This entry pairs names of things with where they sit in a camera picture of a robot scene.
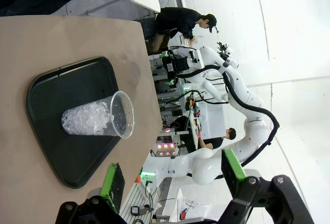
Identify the person in black cap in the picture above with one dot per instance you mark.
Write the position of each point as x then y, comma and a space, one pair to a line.
178, 20

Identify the black plastic serving tray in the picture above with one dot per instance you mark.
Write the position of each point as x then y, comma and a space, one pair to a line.
77, 84

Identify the tall clear plastic iced cup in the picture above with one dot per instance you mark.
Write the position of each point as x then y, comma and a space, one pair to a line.
87, 120

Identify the black mesh chair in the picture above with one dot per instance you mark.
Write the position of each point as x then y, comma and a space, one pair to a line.
149, 30

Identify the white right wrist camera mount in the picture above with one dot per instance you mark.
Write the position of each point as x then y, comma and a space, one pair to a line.
194, 57

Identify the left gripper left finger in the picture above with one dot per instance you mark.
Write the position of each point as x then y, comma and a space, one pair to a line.
114, 185

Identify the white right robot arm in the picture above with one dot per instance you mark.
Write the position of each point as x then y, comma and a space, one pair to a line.
254, 131

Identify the seated person in black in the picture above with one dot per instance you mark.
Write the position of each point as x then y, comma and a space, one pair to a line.
214, 141

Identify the white low table with tools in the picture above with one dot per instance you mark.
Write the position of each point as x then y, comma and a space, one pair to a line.
154, 203

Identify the white workbench with equipment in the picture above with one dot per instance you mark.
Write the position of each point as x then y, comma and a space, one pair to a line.
211, 115

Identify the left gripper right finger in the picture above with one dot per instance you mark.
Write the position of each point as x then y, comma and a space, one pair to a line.
233, 175

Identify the rack with coloured lights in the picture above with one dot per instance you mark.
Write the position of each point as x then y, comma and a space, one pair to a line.
165, 149

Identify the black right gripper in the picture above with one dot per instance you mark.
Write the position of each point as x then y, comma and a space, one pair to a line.
180, 64

